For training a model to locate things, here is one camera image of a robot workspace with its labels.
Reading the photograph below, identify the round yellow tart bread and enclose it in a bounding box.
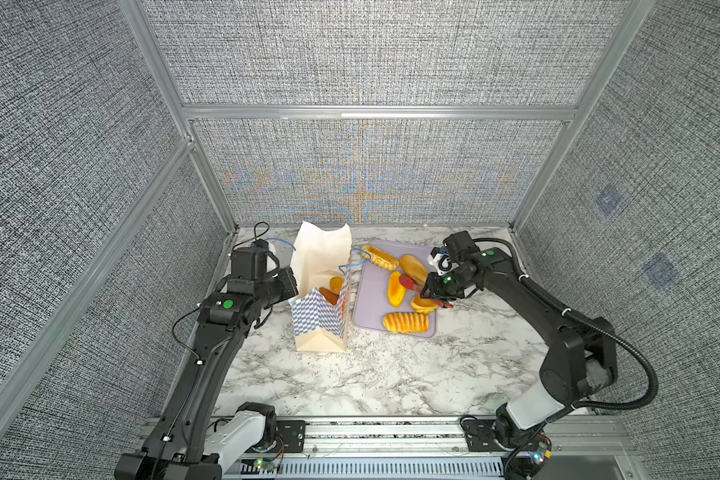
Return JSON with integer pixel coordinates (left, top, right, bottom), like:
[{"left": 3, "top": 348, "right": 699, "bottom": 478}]
[{"left": 410, "top": 296, "right": 440, "bottom": 315}]

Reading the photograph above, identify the blue checkered paper bag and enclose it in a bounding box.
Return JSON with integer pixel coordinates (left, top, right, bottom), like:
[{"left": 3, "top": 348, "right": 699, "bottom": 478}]
[{"left": 271, "top": 222, "right": 369, "bottom": 353}]

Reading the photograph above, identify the sesame sugar bun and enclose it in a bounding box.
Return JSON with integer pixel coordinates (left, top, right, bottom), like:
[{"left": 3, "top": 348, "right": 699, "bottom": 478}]
[{"left": 329, "top": 276, "right": 344, "bottom": 295}]

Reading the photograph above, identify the yellow oval bun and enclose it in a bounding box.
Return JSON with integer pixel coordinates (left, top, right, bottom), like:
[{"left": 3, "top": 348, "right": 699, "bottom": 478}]
[{"left": 387, "top": 271, "right": 407, "bottom": 308}]

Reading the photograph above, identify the yellow glazed danish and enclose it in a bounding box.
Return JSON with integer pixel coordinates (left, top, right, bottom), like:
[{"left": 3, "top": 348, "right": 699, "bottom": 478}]
[{"left": 362, "top": 244, "right": 399, "bottom": 272}]

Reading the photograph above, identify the long baguette loaf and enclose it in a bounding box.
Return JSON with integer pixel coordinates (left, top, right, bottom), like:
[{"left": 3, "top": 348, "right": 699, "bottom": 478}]
[{"left": 399, "top": 254, "right": 429, "bottom": 287}]

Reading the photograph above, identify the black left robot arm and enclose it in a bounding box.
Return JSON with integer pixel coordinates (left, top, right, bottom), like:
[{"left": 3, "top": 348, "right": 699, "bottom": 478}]
[{"left": 114, "top": 240, "right": 298, "bottom": 479}]

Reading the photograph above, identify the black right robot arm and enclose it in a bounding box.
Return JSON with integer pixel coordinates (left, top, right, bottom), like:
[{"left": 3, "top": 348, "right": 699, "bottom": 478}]
[{"left": 423, "top": 231, "right": 618, "bottom": 449}]

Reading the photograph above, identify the ridged spiral bread roll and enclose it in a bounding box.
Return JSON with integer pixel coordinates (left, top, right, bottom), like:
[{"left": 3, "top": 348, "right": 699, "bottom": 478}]
[{"left": 382, "top": 312, "right": 430, "bottom": 335}]

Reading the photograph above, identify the lilac plastic tray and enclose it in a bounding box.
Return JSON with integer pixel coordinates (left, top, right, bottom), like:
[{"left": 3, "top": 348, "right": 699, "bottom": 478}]
[{"left": 352, "top": 240, "right": 435, "bottom": 333}]

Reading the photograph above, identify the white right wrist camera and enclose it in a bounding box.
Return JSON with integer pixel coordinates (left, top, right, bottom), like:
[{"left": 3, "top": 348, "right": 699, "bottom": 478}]
[{"left": 427, "top": 247, "right": 454, "bottom": 275}]

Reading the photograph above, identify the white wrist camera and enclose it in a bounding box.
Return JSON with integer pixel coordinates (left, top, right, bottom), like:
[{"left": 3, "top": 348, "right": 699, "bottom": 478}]
[
  {"left": 427, "top": 247, "right": 454, "bottom": 275},
  {"left": 250, "top": 239, "right": 280, "bottom": 276}
]

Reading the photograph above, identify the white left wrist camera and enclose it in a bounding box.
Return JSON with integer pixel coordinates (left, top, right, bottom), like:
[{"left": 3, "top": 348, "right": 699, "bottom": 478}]
[{"left": 250, "top": 239, "right": 280, "bottom": 276}]

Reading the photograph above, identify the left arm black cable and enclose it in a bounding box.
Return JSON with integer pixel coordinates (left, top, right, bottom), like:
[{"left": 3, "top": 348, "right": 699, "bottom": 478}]
[{"left": 170, "top": 220, "right": 274, "bottom": 367}]

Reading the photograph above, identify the black corrugated cable conduit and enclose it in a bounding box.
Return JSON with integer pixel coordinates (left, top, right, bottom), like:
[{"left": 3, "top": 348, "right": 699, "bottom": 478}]
[{"left": 472, "top": 237, "right": 660, "bottom": 480}]

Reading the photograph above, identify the aluminium enclosure frame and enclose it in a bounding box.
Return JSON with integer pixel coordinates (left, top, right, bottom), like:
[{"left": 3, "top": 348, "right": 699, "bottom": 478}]
[{"left": 0, "top": 0, "right": 720, "bottom": 480}]

